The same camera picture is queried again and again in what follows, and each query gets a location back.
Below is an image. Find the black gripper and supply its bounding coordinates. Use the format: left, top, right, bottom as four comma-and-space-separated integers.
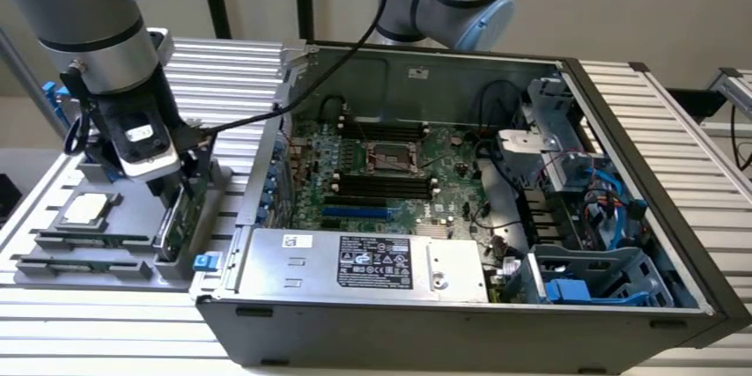
85, 68, 205, 195

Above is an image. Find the black expansion slot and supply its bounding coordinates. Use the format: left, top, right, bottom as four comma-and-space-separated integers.
321, 194, 390, 208

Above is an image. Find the black RAM slot bank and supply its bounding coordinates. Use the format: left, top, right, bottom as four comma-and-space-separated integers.
338, 116, 430, 140
329, 172, 440, 201

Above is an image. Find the blue expansion slot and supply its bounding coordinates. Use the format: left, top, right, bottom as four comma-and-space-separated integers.
320, 205, 393, 222

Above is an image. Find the blue plastic rack clip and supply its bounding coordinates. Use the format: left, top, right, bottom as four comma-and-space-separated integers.
41, 80, 73, 124

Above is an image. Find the silver CPU chip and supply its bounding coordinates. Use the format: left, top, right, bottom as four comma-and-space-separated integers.
57, 193, 124, 231

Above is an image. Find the grey parts rack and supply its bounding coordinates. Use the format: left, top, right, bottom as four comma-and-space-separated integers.
13, 146, 237, 294

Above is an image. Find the black box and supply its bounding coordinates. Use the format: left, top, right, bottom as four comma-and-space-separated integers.
0, 173, 24, 219

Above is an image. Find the green graphics card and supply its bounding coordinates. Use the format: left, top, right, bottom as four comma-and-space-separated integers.
153, 159, 210, 263

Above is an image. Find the green RAM stick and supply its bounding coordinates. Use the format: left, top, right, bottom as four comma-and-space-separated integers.
34, 230, 152, 250
14, 255, 149, 276

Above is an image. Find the blue case latch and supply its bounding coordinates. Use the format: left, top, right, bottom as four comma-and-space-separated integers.
192, 252, 222, 272

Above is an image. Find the metal CPU socket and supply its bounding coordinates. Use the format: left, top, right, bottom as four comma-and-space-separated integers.
361, 139, 425, 175

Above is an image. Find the silver power supply unit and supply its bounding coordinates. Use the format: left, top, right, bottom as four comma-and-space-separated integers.
232, 227, 492, 305

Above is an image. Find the green motherboard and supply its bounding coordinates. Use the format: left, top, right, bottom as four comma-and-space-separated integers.
280, 119, 492, 241

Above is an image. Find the silver metal drive cage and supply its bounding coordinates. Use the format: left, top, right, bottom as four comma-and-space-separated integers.
496, 77, 606, 195

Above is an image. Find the black fan shroud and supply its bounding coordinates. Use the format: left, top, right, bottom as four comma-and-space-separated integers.
514, 186, 580, 248

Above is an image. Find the black open PC case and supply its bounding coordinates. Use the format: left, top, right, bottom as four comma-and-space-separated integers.
192, 39, 752, 369

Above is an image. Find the grey disk bay cage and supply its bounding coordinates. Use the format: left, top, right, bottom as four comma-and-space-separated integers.
524, 242, 677, 308

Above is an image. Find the short black looped cable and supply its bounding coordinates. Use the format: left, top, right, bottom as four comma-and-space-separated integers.
62, 105, 93, 157

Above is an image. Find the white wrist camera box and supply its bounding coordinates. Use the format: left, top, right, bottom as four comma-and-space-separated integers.
109, 109, 181, 182

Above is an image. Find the black robot tool cable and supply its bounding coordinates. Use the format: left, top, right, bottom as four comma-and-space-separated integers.
196, 0, 390, 136

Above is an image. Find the black looped power wire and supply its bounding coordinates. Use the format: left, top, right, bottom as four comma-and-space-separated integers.
476, 79, 525, 131

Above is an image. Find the blue data wire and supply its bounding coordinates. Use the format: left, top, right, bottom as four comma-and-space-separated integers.
584, 163, 638, 248

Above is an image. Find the thin black hanging cable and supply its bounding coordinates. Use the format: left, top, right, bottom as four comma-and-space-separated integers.
728, 101, 752, 168

